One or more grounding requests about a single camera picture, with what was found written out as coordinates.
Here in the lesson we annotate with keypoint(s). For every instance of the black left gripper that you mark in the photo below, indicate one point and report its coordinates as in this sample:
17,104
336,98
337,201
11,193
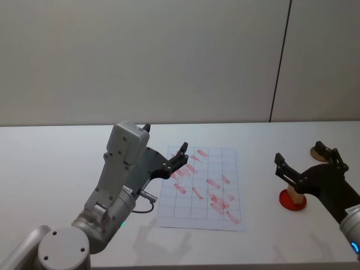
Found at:
146,168

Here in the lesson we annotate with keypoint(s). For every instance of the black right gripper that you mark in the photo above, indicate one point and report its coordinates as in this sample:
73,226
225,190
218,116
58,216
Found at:
329,185

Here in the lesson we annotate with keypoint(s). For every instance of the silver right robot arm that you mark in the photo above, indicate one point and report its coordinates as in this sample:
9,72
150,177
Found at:
351,233

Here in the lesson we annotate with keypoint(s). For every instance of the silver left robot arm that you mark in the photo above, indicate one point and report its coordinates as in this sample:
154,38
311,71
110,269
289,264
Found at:
115,174

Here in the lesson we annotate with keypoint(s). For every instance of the round wooden disc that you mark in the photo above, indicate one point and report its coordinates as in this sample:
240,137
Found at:
316,154

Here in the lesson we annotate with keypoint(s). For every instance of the wooden stamp block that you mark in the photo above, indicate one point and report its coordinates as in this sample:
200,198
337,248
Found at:
296,197

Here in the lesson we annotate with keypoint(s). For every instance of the white gridded paper sheet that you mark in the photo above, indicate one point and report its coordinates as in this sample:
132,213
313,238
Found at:
202,208

